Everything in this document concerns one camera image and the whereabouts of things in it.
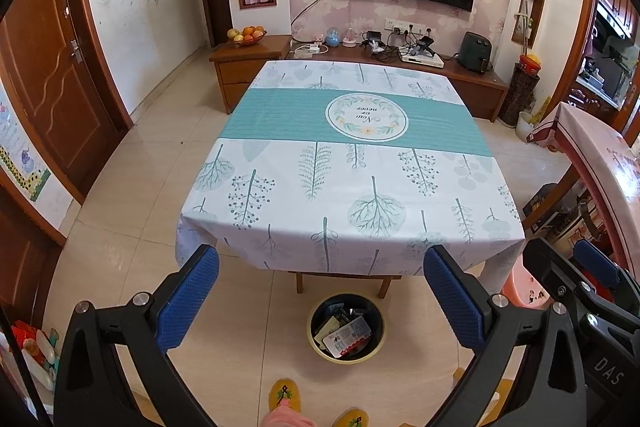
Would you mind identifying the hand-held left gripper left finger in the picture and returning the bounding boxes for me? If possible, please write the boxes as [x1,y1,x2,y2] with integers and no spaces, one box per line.
[52,244,221,427]

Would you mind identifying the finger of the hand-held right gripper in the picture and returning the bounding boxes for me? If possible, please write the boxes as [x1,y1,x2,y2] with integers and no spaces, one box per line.
[572,238,639,308]
[521,236,626,328]

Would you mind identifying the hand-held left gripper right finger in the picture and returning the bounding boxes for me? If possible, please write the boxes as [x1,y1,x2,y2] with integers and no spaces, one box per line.
[422,244,588,427]

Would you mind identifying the white red snack packet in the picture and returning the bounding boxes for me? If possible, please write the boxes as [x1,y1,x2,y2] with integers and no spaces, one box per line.
[324,324,374,356]

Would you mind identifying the yellow rimmed trash bin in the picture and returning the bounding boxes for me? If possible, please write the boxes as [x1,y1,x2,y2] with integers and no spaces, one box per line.
[306,292,387,363]

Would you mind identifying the pink plastic stool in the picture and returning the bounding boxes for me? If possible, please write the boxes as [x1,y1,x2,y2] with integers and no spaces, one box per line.
[500,254,551,308]

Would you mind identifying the dark printed box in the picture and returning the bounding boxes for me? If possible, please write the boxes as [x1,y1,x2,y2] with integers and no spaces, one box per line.
[522,184,557,228]

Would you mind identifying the pink striped table cover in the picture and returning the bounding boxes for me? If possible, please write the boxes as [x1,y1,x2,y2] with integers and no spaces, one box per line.
[525,102,640,268]

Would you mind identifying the yellow embroidered slipper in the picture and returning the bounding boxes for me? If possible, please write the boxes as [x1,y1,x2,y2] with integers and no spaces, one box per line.
[268,379,302,414]
[332,406,372,427]

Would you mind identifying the white bucket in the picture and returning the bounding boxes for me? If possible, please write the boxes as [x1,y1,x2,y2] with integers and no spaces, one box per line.
[516,111,539,142]

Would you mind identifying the table with leaf tablecloth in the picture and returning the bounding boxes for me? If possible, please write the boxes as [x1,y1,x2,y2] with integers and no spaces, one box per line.
[175,59,526,278]

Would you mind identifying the yellow broom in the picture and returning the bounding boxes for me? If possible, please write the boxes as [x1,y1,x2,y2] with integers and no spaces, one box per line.
[532,94,554,128]

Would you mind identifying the colourful toy pile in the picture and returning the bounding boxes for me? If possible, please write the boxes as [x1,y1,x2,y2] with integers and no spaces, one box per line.
[10,319,63,403]

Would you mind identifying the brown wooden door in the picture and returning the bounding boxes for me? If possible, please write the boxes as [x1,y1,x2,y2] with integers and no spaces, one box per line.
[0,187,68,328]

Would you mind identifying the dark tall woven basket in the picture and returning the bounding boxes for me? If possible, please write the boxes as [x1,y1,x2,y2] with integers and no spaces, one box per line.
[499,64,541,128]

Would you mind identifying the low wooden tv cabinet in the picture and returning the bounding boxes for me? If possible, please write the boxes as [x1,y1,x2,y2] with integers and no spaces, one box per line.
[285,46,510,124]

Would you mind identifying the kitchen cabinet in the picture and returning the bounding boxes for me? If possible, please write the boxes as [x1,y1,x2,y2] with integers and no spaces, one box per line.
[576,0,640,108]

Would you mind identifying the wooden side cabinet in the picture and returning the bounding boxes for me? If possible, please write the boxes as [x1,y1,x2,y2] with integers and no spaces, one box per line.
[209,36,292,115]

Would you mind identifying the dark green air fryer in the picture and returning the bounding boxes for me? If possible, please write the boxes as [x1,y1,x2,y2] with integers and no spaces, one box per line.
[459,32,493,72]

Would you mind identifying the white set-top box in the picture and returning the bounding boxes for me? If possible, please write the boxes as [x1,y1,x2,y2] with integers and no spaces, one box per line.
[402,52,445,70]

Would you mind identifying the fruit bowl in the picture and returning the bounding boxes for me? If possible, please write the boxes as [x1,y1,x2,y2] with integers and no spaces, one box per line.
[227,26,267,48]

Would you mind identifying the wooden table frame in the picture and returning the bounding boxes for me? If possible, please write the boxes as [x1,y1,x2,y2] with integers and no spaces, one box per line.
[290,272,403,300]

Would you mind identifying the children's wall poster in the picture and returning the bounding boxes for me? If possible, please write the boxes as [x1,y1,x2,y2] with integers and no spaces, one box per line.
[0,99,52,202]

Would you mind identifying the wooden doorway frame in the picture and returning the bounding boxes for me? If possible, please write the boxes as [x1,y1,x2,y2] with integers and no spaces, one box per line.
[575,0,640,132]

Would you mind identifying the wooden door with handle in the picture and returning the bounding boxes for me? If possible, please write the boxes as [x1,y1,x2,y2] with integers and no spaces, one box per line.
[0,0,133,202]

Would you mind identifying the white wall socket row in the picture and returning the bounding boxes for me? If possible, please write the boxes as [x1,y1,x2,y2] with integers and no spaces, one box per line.
[385,22,431,36]

